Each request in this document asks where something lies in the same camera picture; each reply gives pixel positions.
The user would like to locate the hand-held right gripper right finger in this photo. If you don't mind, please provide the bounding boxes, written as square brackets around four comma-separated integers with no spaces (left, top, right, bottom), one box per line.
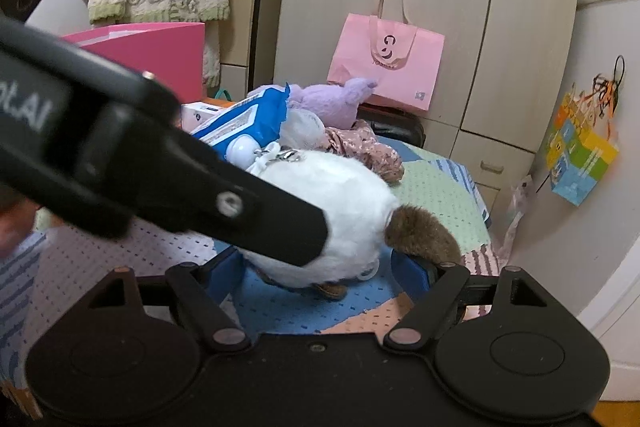
[382,251,549,354]

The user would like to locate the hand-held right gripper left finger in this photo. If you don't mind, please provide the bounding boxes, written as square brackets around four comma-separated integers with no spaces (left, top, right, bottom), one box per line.
[87,249,252,354]

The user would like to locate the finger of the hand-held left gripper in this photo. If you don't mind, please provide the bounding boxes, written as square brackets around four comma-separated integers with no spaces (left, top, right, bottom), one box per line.
[131,128,331,269]

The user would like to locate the white plush toy brown tail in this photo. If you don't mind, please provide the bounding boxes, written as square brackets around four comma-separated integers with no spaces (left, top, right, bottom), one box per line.
[240,147,464,303]

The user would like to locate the pink floral cloth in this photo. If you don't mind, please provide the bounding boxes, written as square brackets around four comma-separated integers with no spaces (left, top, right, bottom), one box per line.
[324,119,406,186]

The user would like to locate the purple plush toy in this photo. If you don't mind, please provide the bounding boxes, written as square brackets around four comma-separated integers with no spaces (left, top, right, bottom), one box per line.
[287,77,379,130]

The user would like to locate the person's left hand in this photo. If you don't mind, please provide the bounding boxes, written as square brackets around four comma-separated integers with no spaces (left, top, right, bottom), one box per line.
[0,199,39,259]

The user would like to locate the white round toy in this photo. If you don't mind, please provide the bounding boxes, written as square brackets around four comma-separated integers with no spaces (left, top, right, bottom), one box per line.
[225,134,262,168]

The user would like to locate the pale grey plush toy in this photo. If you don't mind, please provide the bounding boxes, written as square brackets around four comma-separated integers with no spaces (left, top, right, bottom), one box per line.
[279,107,327,152]

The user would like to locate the patchwork blanket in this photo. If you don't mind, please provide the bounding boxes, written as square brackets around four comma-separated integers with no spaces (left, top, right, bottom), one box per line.
[0,127,507,408]

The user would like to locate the pink storage box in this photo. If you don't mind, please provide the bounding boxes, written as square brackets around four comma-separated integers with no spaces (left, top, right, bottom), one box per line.
[60,22,207,106]

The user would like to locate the blue wet wipes pack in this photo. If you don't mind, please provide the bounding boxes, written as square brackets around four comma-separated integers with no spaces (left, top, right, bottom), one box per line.
[190,83,292,168]

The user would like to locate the small white box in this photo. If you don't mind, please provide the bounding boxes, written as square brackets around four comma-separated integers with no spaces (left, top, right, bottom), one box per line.
[181,102,236,134]

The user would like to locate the clear plastic bag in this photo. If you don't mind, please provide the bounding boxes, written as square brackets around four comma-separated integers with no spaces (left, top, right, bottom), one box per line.
[500,174,537,259]

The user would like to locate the cream knitted pajama pants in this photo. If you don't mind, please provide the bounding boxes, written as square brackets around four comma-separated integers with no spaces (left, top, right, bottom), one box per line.
[201,18,224,88]

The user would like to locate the black suitcase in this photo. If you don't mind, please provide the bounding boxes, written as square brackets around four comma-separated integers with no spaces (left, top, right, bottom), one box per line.
[356,103,426,148]

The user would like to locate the pink tote bag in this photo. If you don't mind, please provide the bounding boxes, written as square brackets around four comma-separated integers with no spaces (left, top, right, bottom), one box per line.
[327,0,446,112]

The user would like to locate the colourful gift bag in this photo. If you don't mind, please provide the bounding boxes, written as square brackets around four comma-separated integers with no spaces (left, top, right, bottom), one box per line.
[542,56,622,208]

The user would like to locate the beige wooden wardrobe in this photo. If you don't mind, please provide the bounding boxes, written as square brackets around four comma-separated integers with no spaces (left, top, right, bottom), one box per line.
[272,0,582,228]

